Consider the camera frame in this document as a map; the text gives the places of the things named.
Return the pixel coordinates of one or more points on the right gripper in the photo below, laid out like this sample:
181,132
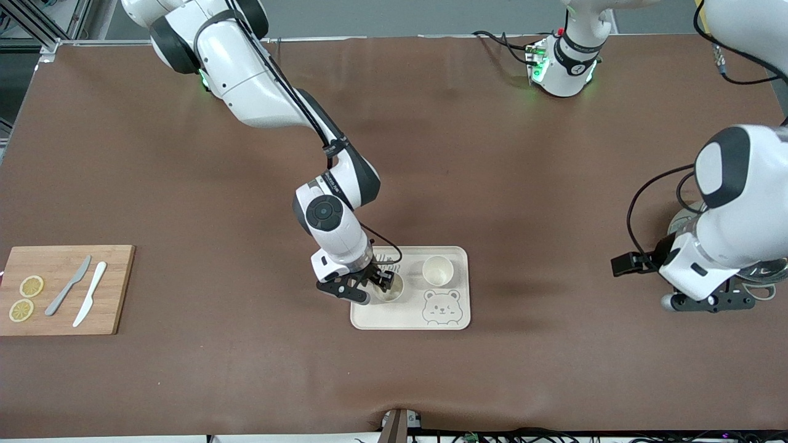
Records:
373,272

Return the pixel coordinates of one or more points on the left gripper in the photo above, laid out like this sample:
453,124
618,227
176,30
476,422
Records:
663,249

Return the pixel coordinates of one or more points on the white plastic cup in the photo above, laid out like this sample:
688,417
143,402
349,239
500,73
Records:
438,271
391,294

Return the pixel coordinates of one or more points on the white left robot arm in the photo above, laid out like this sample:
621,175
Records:
739,203

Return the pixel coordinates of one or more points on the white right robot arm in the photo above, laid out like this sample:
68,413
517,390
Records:
246,74

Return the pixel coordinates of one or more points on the cream tray with bear print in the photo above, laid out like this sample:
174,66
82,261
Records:
406,317

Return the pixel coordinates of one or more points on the wooden cutting board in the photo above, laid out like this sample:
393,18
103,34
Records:
117,295

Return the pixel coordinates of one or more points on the white plastic knife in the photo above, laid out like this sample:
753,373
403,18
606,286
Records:
91,294

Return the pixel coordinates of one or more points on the grey plastic knife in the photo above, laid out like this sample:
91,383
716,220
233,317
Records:
69,285

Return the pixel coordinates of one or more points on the yellow lemon slice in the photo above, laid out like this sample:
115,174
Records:
21,310
31,286

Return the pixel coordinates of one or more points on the metal table edge bracket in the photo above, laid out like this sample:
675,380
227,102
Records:
399,426

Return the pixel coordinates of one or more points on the aluminium frame profile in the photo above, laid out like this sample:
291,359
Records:
37,24

